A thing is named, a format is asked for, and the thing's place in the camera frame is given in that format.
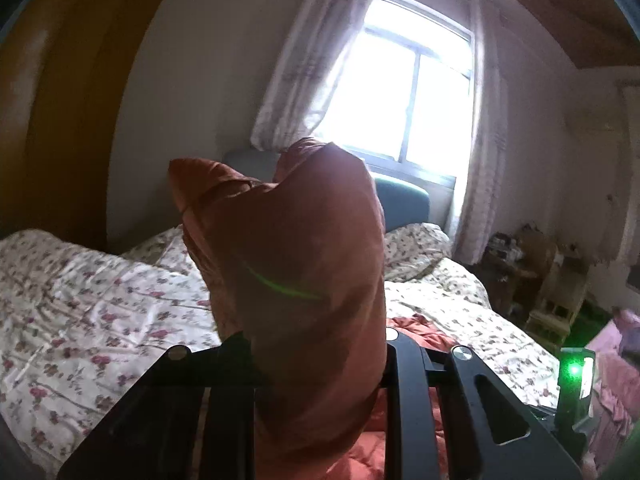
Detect pink cloth pile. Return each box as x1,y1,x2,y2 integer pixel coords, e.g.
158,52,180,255
582,308,639,479

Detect cluttered wooden nightstand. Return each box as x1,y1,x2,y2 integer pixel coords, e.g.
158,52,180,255
474,226,589,353

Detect dark wooden wardrobe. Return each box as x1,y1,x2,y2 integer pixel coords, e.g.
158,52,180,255
1,0,162,248

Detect pale patterned left curtain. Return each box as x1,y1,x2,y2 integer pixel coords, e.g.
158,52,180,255
250,0,372,152

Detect floral white quilt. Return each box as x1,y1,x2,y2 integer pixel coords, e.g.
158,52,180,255
1,230,559,478

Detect pale right curtain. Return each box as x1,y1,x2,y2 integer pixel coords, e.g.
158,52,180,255
448,0,508,266

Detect orange down jacket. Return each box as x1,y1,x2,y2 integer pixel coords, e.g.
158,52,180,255
167,136,459,480

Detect grey yellow blue headboard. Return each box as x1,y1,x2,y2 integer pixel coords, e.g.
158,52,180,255
222,148,431,232

